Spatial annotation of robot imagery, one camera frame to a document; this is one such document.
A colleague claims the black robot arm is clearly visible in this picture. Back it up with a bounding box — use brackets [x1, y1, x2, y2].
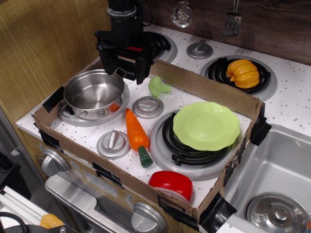
[94, 0, 157, 85]

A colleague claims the silver oven door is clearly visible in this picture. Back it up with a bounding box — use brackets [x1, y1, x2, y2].
[45, 175, 134, 233]

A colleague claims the stainless steel pot lid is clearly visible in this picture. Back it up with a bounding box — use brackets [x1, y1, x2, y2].
[244, 193, 311, 233]

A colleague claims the silver oven knob right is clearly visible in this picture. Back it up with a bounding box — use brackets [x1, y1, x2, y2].
[131, 201, 167, 233]

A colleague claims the black braided cable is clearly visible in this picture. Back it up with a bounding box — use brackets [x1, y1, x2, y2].
[0, 211, 29, 233]

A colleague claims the hanging silver slotted spatula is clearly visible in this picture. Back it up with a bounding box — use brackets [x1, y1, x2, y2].
[222, 0, 242, 37]

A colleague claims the red toy cheese wheel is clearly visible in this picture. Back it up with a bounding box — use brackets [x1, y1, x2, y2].
[148, 171, 193, 202]

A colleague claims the orange sponge piece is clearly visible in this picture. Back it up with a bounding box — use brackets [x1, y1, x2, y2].
[39, 214, 64, 229]

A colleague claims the back right black burner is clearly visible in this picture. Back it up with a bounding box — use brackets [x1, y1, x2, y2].
[200, 55, 277, 101]

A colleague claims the silver oven knob left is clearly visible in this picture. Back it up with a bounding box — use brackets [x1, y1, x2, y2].
[41, 149, 70, 177]

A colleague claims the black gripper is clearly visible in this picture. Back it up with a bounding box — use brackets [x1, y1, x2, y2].
[94, 31, 156, 85]

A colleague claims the front right black burner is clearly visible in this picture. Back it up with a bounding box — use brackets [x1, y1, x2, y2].
[149, 111, 239, 181]

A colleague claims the silver stove knob upper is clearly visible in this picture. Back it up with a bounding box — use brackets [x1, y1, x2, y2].
[132, 96, 164, 119]

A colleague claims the orange toy pumpkin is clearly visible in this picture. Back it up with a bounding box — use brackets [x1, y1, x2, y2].
[226, 59, 259, 89]

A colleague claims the light green plastic plate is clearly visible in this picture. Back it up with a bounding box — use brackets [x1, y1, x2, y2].
[173, 102, 241, 151]

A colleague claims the orange toy carrot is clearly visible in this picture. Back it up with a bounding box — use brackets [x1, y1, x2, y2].
[125, 108, 153, 168]

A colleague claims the hanging silver skimmer ladle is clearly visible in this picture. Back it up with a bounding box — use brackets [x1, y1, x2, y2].
[171, 0, 194, 28]

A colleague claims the silver stove knob lower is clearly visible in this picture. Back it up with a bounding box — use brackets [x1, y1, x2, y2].
[97, 131, 131, 160]

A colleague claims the green toy broccoli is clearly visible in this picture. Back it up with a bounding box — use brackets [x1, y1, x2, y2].
[148, 76, 171, 97]

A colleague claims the silver oven knob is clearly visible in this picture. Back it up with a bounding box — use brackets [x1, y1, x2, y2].
[131, 201, 167, 233]
[41, 149, 70, 177]

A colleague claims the silver toy sink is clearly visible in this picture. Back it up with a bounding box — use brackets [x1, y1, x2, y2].
[221, 125, 311, 233]

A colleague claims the cardboard fence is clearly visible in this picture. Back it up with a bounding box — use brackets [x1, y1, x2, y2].
[33, 61, 269, 233]

